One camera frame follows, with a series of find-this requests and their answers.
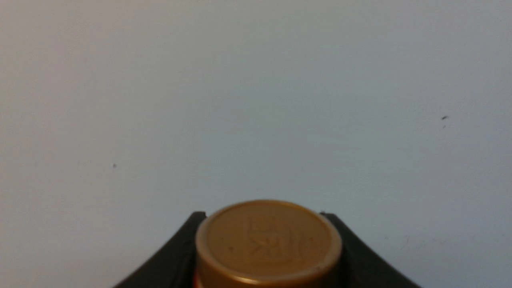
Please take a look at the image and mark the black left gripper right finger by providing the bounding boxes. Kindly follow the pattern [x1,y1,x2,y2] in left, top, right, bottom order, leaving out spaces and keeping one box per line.
[321,212,419,288]

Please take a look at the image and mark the dark vinegar bottle gold cap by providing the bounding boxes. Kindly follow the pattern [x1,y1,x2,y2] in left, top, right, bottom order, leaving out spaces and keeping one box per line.
[193,199,342,288]

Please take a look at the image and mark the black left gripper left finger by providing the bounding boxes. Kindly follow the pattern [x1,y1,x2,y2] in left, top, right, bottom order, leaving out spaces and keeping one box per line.
[115,212,207,288]

